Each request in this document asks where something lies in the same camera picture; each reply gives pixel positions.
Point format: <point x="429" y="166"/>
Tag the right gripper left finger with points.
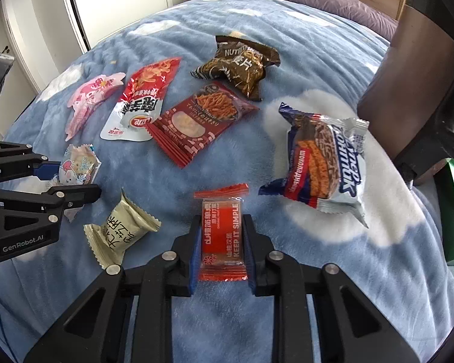
<point x="94" y="327"/>

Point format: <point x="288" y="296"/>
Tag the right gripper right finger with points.
<point x="350" y="327"/>

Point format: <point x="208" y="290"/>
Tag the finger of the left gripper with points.
<point x="19" y="160"/>
<point x="77" y="194"/>

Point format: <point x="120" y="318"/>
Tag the pastel cartoon candy packet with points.
<point x="79" y="166"/>

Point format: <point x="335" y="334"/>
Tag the red white konjac snack pouch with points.
<point x="141" y="102"/>

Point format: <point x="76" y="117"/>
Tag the red hawthorn candy packet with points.
<point x="222" y="238"/>

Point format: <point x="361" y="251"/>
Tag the dark brown chip bag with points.
<point x="241" y="62"/>

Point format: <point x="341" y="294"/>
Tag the beige pastry packet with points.
<point x="125" y="225"/>

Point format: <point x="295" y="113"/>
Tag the pink cartoon character packet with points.
<point x="88" y="97"/>

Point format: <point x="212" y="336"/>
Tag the red fries snack packet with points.
<point x="189" y="127"/>

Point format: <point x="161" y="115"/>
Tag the blue cloud pattern blanket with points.
<point x="326" y="64"/>

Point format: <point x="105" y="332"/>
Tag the blue white wafer packet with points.
<point x="326" y="163"/>

